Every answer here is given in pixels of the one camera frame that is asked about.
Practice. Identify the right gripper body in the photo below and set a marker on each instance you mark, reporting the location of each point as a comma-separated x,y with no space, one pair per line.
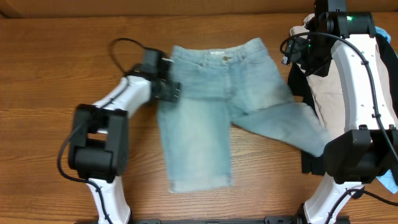
314,57

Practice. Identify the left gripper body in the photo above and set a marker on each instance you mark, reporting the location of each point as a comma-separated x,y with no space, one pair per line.
163,88

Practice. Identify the light blue denim shorts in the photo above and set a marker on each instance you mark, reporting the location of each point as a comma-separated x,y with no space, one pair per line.
222,87

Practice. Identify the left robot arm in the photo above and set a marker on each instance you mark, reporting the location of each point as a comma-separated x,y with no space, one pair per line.
99,141

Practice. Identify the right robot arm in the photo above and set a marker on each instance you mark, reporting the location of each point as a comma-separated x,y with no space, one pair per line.
368,146

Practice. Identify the black garment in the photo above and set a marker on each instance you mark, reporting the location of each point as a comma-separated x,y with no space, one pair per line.
297,81

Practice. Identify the beige shorts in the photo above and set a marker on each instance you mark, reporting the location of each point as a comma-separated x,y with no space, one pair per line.
328,98

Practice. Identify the light blue garment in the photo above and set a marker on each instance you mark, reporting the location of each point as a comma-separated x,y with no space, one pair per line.
387,179

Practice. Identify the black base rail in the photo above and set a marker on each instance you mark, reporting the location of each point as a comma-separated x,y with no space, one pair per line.
214,221

